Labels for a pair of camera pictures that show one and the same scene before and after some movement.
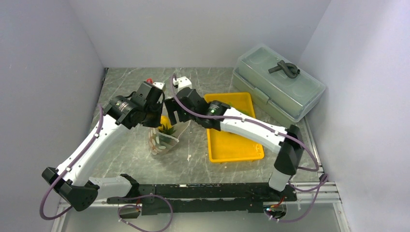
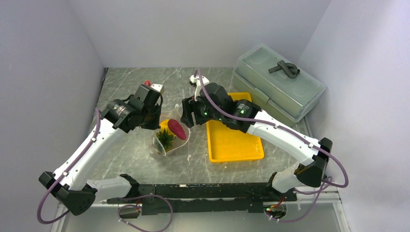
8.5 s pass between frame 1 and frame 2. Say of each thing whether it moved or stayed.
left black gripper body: stayed
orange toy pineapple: moved
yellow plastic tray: stayed
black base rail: stayed
